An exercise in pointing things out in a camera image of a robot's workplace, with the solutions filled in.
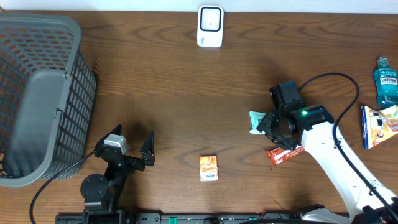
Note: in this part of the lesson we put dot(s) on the grey plastic shopping basket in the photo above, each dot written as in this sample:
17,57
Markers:
47,97

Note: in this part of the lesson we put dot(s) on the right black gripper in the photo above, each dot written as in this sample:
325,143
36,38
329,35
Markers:
264,125

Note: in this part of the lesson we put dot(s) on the small orange tissue pack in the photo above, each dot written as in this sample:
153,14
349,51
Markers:
208,168

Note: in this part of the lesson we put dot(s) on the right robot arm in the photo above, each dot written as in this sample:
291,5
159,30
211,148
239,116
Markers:
367,200

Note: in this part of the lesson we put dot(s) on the light green wet wipes pack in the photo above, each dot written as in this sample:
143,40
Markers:
256,118

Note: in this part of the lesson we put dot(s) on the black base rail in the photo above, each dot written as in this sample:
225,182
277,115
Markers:
156,218

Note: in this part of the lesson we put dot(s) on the yellow snack bag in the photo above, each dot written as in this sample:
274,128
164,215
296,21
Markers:
378,126

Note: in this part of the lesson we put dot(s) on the white barcode scanner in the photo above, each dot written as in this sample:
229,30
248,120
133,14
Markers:
210,26

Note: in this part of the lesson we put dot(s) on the orange snack bar wrapper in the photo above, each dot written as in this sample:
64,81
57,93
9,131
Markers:
279,155

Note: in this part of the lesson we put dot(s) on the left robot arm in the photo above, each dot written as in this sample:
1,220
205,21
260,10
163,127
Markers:
102,192

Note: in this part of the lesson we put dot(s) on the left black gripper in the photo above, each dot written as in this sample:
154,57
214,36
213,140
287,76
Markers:
146,151

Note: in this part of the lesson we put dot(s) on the teal mouthwash bottle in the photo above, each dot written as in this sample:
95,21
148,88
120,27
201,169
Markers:
385,78

